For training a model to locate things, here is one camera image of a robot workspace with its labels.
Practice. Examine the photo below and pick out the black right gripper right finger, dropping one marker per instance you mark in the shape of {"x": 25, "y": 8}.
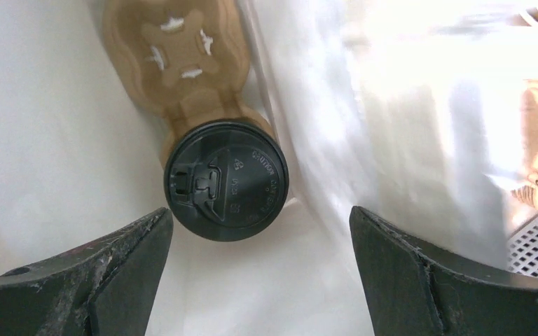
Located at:
{"x": 413, "y": 287}

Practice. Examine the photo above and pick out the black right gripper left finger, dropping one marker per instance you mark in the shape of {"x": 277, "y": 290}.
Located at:
{"x": 104, "y": 287}

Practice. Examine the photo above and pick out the black coffee cup lid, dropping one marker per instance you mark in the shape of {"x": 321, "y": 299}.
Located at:
{"x": 226, "y": 180}

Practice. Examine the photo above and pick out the light blue paper bag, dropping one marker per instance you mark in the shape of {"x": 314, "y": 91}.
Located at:
{"x": 409, "y": 109}

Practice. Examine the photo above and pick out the brown cardboard cup carrier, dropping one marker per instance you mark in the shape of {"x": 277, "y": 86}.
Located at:
{"x": 185, "y": 61}

